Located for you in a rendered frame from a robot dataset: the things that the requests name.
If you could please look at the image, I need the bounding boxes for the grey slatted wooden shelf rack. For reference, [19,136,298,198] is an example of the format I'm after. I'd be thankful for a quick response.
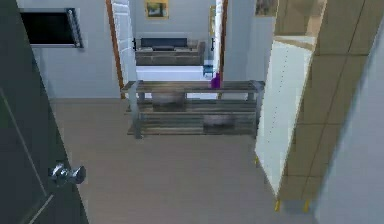
[121,79,266,140]

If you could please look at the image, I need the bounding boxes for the grey box on rack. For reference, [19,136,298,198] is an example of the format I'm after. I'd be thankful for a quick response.
[202,114,235,134]
[151,91,187,112]

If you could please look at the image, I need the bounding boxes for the purple bottle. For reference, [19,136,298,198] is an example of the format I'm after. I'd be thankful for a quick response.
[210,72,222,90]

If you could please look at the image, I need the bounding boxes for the white low table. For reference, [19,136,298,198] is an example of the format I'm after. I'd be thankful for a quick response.
[135,65,205,82]

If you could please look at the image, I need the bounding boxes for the grey sofa with dark cushion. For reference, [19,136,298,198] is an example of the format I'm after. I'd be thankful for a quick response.
[134,37,206,67]

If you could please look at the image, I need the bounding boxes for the white room door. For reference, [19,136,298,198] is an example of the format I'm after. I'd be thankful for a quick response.
[110,0,138,88]

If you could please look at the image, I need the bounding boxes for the white and beige tall cupboard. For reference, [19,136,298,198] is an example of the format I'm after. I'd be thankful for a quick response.
[254,0,384,213]

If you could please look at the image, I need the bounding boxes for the silver round door knob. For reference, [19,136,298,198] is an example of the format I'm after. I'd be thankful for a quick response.
[48,162,87,186]

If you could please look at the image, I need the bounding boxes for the dark grey room door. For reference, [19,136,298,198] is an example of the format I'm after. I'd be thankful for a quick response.
[0,0,90,224]

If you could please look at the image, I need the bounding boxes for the yellow framed wall picture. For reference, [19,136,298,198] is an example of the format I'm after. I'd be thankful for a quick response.
[144,0,170,20]

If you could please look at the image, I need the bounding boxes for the brown framed wall picture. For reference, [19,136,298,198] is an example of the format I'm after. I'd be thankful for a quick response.
[254,0,279,18]

